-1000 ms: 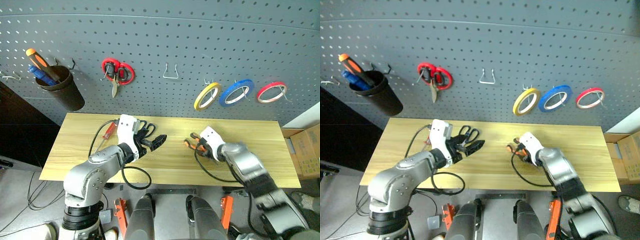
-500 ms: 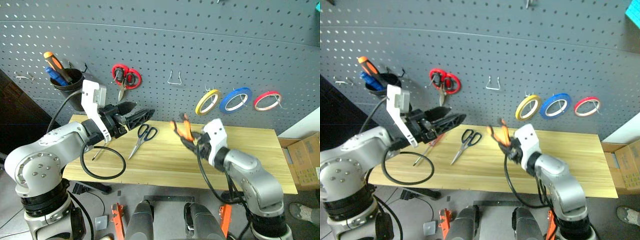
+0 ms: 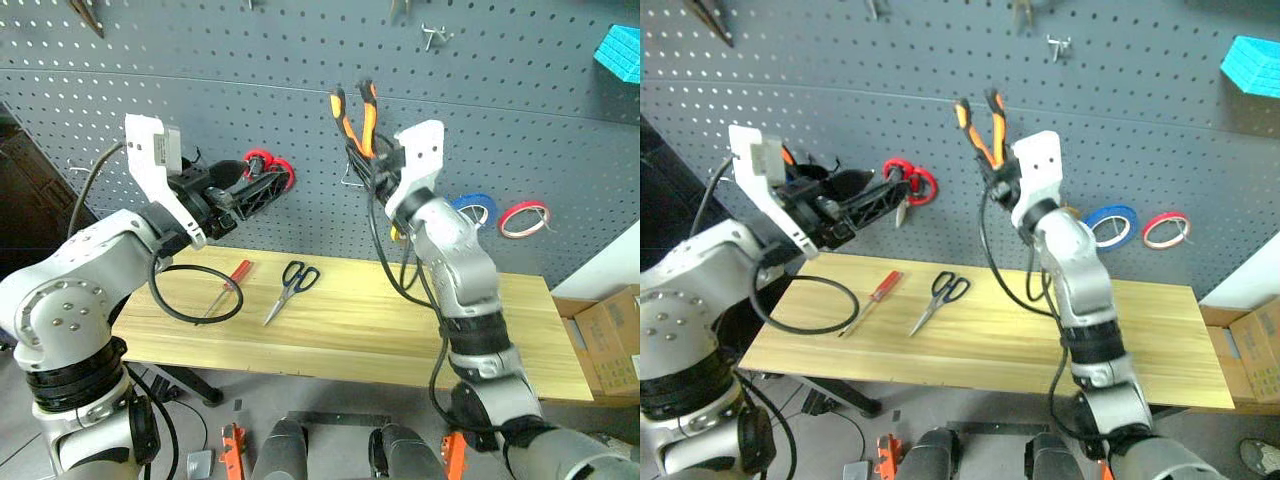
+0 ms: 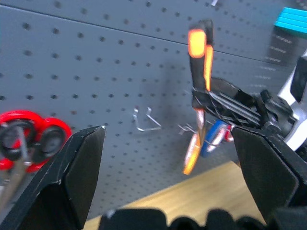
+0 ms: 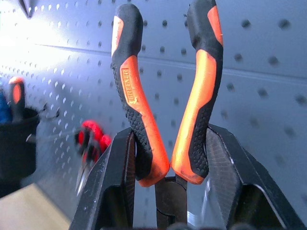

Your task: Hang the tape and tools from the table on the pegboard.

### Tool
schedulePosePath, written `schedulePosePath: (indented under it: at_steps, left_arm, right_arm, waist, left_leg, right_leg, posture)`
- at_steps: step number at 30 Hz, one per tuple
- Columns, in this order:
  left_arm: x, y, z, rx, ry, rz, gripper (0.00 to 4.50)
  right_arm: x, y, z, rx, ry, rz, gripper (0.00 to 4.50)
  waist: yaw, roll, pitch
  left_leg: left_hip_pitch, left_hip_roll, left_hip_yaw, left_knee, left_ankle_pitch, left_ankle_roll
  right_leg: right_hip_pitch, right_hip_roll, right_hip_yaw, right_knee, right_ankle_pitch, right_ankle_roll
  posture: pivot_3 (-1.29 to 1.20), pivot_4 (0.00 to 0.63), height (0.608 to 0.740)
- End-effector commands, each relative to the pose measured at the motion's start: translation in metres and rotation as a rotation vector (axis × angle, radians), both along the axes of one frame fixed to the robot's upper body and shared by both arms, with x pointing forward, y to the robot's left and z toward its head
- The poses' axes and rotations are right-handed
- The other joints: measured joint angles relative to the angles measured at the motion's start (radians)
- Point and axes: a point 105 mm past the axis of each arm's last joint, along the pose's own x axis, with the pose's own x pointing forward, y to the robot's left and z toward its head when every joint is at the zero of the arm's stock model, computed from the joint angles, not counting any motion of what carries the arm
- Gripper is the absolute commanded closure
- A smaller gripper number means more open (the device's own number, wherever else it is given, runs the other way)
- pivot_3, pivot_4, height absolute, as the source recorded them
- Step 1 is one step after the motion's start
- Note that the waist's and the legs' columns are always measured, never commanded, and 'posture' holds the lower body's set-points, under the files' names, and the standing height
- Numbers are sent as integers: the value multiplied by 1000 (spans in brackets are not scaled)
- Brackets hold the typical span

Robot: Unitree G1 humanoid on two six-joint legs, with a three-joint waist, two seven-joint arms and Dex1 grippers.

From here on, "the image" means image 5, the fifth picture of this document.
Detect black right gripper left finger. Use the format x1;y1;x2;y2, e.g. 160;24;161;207
67;127;136;230

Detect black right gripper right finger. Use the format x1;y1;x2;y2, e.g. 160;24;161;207
201;124;307;230

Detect orange and black pliers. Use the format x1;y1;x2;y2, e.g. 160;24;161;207
110;0;224;230

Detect white metal pegboard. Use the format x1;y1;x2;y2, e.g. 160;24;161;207
0;0;307;230

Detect black tool holder cup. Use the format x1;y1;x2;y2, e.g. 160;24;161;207
0;107;40;183

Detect red handled pliers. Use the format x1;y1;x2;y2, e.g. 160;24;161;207
73;119;113;197

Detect orange black screwdriver handle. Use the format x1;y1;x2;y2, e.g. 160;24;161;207
8;76;25;123

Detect blue tool handle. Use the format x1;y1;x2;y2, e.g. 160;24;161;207
0;86;12;124

